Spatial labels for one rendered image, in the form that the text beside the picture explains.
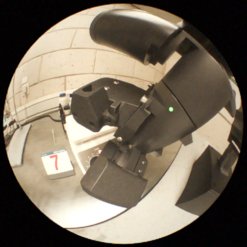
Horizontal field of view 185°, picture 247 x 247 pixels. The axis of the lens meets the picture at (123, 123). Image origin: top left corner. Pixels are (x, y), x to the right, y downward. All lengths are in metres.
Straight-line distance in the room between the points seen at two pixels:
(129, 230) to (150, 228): 0.05
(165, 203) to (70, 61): 0.82
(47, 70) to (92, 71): 0.37
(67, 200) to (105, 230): 0.11
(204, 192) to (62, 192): 0.29
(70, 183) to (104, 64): 0.74
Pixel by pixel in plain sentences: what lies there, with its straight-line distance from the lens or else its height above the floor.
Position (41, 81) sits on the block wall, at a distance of 0.68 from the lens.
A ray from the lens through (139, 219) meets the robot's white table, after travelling 0.21.
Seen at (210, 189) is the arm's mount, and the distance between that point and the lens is 0.18.
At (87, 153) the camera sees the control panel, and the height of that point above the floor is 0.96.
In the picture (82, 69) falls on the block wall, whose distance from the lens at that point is 0.66.
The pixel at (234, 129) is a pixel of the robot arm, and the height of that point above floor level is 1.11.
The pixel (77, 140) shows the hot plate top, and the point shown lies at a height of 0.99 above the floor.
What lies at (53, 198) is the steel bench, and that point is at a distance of 0.24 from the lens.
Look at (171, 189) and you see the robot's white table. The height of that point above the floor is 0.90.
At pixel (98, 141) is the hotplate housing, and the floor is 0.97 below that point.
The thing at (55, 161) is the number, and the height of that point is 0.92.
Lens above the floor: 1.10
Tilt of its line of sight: 31 degrees down
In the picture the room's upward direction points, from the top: 9 degrees clockwise
